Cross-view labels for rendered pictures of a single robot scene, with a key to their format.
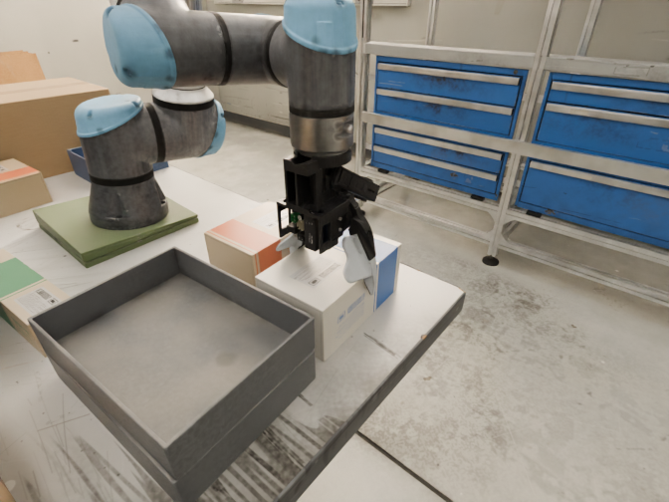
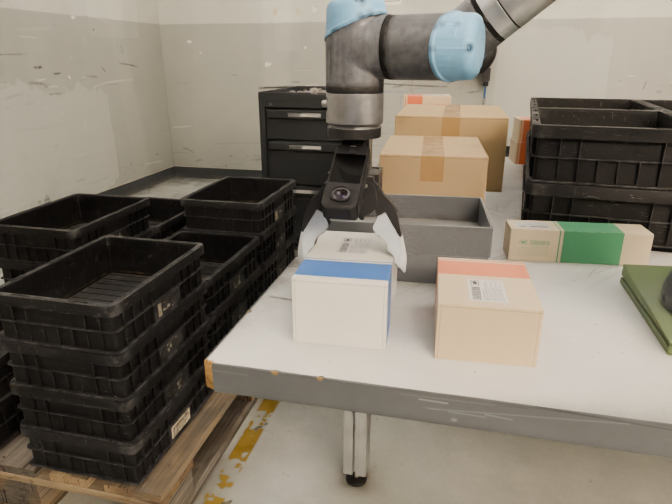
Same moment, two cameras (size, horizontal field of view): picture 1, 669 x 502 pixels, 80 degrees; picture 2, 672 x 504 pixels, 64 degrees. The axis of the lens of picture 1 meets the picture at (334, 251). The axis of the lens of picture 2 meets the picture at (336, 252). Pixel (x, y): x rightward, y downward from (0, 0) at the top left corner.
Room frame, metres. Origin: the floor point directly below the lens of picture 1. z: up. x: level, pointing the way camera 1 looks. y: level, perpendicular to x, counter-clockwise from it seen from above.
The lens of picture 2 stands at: (1.11, -0.33, 1.05)
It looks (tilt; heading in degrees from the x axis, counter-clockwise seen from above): 20 degrees down; 153
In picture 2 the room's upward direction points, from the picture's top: straight up
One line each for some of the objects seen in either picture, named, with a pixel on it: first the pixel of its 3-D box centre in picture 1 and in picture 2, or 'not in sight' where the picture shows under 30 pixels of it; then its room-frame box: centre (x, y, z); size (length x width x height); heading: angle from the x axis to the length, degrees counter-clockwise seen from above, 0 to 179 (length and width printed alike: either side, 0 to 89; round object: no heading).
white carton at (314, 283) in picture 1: (333, 283); (350, 283); (0.49, 0.00, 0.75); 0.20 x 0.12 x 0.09; 143
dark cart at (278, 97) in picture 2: not in sight; (321, 176); (-1.48, 0.88, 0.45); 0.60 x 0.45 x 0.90; 140
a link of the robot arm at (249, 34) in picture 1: (261, 50); (437, 46); (0.54, 0.09, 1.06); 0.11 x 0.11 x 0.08; 38
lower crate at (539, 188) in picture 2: not in sight; (593, 195); (0.32, 0.71, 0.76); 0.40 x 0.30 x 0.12; 135
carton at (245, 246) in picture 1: (264, 242); (482, 306); (0.62, 0.13, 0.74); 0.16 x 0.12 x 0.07; 143
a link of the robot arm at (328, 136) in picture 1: (324, 130); (352, 110); (0.47, 0.01, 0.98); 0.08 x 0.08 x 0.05
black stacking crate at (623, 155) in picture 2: not in sight; (601, 146); (0.32, 0.71, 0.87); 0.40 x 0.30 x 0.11; 135
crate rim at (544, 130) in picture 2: not in sight; (605, 122); (0.32, 0.71, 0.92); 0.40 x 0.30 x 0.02; 135
